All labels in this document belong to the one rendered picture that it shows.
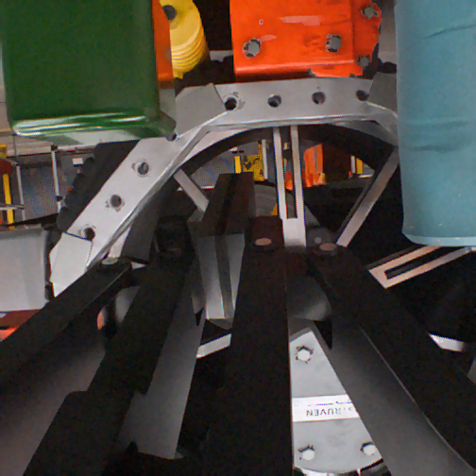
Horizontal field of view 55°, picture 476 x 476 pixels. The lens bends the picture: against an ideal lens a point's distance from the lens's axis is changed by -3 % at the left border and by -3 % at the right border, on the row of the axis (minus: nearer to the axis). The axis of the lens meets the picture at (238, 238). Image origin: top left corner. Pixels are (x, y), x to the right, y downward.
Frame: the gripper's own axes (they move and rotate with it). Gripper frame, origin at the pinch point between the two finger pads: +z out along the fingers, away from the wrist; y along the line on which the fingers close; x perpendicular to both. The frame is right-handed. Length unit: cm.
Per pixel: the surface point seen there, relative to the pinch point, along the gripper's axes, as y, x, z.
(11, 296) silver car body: -52, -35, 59
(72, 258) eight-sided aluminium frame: -20.3, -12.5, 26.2
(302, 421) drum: 2.5, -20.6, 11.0
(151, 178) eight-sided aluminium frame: -11.2, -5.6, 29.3
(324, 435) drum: 4.1, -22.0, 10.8
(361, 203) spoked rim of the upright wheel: 11.7, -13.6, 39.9
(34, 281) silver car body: -47, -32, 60
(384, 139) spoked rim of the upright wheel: 14.6, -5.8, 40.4
